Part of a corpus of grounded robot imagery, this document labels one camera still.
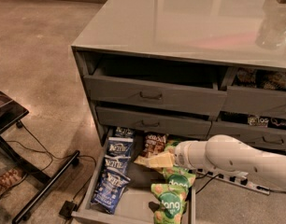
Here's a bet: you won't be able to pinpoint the black floor cable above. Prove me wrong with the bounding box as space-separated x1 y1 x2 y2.
0 120 97 207

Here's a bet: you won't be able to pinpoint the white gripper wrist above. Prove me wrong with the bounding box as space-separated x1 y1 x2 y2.
146 141 195 170

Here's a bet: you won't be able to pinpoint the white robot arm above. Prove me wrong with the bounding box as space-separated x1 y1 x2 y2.
145 134 286 190

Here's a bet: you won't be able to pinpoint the blue kettle chip bag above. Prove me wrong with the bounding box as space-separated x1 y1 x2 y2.
92 168 130 215
107 137 133 157
104 155 130 175
114 127 135 138

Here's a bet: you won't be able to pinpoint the black rolling stand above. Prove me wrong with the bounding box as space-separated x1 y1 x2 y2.
0 91 81 224

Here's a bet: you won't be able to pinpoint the front blue kettle chip bag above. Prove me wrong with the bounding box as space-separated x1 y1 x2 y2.
92 168 130 215

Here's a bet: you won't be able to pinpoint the green dang bag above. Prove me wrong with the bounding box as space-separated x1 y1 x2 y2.
150 184 188 224
164 140 180 153
163 166 195 189

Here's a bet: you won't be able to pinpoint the black power adapter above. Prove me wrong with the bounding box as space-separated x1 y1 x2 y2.
59 201 77 219

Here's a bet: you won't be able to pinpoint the grey power strip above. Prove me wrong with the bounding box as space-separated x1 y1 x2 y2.
196 169 270 195

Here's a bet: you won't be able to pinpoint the middle left grey drawer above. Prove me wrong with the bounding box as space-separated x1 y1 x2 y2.
96 106 211 139

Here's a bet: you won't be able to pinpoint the open bottom left drawer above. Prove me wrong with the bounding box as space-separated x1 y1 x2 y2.
71 127 197 224

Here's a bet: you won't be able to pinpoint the snack bags in top drawer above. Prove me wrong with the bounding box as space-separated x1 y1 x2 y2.
234 68 286 91

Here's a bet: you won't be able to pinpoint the snack bags in drawer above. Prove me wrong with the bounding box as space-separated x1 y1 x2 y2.
248 116 286 129
234 68 286 91

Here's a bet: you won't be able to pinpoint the top left grey drawer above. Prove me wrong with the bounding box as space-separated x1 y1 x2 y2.
83 68 227 116

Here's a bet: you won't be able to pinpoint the snack bags in middle drawer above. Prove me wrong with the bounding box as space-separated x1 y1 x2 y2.
248 116 286 129

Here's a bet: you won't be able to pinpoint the middle right grey drawer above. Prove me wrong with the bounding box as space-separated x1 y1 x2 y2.
208 112 286 152

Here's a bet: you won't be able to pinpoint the rear green dang bag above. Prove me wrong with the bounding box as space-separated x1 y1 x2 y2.
164 140 180 153

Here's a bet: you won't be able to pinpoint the front green dang bag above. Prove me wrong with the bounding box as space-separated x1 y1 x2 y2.
150 184 188 224

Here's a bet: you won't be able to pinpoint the top right grey drawer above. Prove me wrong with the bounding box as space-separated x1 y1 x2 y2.
222 67 286 120

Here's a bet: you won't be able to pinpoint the grey drawer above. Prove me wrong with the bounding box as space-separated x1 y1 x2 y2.
96 106 211 139
83 68 227 116
222 67 286 120
208 112 286 152

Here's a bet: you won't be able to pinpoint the brown shoe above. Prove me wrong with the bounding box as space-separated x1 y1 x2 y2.
0 168 26 198

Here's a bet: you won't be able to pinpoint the grey drawer cabinet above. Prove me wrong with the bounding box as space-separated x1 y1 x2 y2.
72 0 286 134

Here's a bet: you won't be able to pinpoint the brown sea salt chip bag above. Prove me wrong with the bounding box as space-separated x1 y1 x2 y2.
134 133 167 165

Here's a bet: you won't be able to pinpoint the rear blue kettle chip bag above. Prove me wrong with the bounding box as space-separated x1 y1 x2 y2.
114 127 135 138

